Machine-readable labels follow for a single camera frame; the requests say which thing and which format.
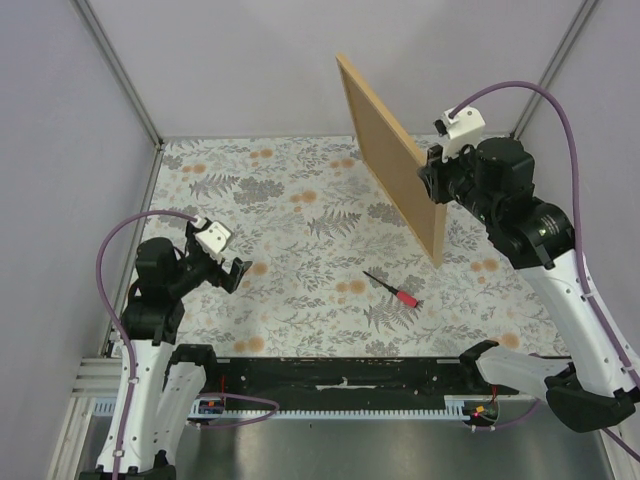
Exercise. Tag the red black screwdriver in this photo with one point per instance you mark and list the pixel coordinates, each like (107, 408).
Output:
(401, 295)

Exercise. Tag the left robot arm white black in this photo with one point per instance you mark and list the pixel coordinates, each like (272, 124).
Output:
(160, 378)

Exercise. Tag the aluminium corner post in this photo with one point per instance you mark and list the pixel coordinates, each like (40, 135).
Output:
(570, 38)
(115, 65)

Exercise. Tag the floral patterned table mat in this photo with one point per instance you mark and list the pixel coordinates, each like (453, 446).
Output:
(311, 218)

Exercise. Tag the wooden picture frame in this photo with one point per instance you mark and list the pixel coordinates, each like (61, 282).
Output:
(394, 159)

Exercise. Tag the right aluminium corner post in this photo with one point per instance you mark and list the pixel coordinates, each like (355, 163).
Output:
(570, 38)

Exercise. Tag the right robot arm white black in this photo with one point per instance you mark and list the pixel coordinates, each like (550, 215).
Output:
(493, 181)

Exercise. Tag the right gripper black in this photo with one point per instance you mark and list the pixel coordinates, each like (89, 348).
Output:
(436, 171)

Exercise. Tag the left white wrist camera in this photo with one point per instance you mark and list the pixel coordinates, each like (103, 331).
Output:
(212, 236)

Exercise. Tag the left aluminium corner post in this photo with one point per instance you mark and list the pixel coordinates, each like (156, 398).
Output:
(115, 65)

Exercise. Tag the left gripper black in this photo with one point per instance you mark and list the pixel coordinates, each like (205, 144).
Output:
(218, 272)

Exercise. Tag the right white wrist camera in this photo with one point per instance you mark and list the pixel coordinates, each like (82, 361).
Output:
(464, 129)

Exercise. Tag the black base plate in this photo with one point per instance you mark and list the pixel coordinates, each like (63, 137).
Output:
(339, 385)

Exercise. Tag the white slotted cable duct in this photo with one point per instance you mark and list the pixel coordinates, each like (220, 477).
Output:
(453, 410)

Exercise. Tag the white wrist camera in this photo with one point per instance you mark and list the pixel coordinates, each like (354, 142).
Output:
(464, 129)
(212, 236)

